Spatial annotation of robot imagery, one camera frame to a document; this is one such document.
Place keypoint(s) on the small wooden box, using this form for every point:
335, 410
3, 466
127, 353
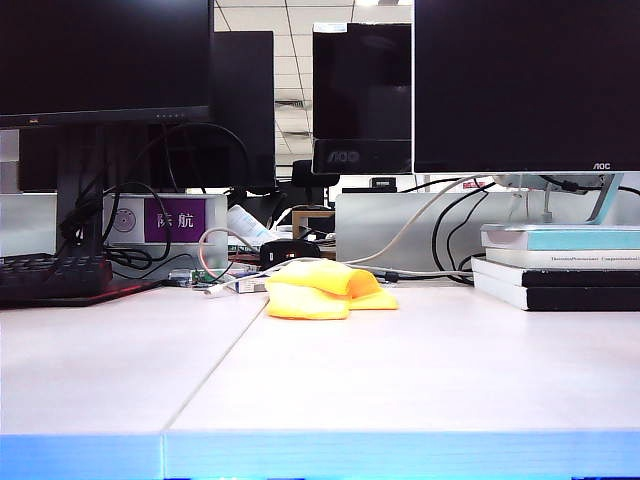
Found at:
297, 225

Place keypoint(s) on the plain black monitor back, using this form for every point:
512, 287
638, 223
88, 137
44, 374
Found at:
245, 100

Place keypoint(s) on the black AOC monitor back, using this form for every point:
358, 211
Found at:
360, 90

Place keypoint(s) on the white framed AOC monitor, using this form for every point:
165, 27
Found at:
525, 100

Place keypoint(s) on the black monitor stand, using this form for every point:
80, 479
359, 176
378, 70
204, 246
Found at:
80, 200

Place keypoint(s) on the green white small box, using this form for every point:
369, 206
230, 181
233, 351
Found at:
205, 274

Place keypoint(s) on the white paper packet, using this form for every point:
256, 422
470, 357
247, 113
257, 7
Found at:
245, 220

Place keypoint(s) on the small dark circuit board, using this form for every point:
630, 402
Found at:
202, 285

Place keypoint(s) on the yellow rag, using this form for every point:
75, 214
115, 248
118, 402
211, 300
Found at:
305, 300

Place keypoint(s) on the black spine white cover book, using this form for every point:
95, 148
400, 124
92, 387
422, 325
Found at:
580, 278
580, 299

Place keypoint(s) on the black power adapter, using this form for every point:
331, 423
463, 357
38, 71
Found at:
280, 252

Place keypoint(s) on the grey partition panel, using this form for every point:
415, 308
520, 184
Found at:
365, 225

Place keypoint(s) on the purple sign box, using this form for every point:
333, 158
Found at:
215, 210

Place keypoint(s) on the silver monitor stand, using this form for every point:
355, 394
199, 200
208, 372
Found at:
607, 200

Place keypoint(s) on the black framed monitor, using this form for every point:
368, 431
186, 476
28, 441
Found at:
100, 55

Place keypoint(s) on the black metal plug connector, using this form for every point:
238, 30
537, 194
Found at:
180, 279

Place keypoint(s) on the blue white cardboard box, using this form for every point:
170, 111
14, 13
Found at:
250, 286

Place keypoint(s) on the purple name sign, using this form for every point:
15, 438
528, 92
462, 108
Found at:
175, 220

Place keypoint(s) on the teal book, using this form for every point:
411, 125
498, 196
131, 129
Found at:
585, 239

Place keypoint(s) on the black keyboard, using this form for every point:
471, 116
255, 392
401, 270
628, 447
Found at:
50, 280

